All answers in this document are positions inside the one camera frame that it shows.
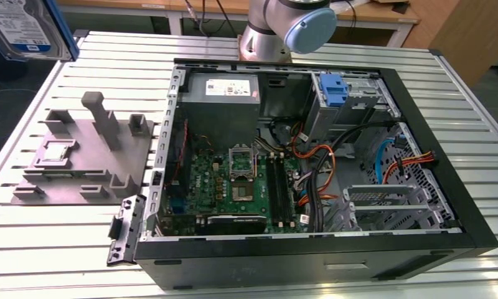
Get power supply wire bundle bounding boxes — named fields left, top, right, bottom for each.
left=255, top=120, right=316, bottom=156

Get metal drive cage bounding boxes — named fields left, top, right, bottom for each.
left=305, top=72, right=401, bottom=146

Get green RAM stick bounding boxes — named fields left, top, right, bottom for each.
left=46, top=171, right=88, bottom=178

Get grey power supply unit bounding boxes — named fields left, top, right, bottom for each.
left=178, top=72, right=262, bottom=150

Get green motherboard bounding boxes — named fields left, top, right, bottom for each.
left=160, top=146, right=311, bottom=236

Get blue drive latch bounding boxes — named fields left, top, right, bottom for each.
left=320, top=74, right=349, bottom=107

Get silver CPU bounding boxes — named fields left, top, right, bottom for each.
left=44, top=143, right=72, bottom=161

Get blue data wire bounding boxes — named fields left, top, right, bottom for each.
left=373, top=136, right=407, bottom=187

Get hard disk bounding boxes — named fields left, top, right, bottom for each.
left=0, top=0, right=79, bottom=62

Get orange red yellow power wire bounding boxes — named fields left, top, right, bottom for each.
left=384, top=150, right=440, bottom=184

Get grey parts rack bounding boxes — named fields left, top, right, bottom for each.
left=11, top=91, right=158, bottom=206

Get red black twisted fan wire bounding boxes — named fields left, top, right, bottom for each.
left=172, top=120, right=191, bottom=184

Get black RAM slot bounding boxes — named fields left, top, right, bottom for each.
left=267, top=152, right=285, bottom=228

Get metal socket cover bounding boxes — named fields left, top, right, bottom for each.
left=228, top=145, right=259, bottom=182

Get metal disk bay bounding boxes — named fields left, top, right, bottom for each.
left=323, top=183, right=457, bottom=233

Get CPU socket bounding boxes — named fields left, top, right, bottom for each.
left=231, top=182, right=262, bottom=205

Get black graphics card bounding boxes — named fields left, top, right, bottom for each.
left=195, top=214, right=270, bottom=236

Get orange wire loop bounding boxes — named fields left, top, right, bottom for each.
left=291, top=121, right=339, bottom=206

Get wooden desk white frame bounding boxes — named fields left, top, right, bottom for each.
left=58, top=0, right=423, bottom=47

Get thin multicolour wires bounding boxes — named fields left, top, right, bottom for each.
left=192, top=133, right=216, bottom=154

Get black PC case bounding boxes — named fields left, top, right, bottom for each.
left=134, top=57, right=498, bottom=290

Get thick black cables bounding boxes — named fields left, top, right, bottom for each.
left=307, top=121, right=403, bottom=233

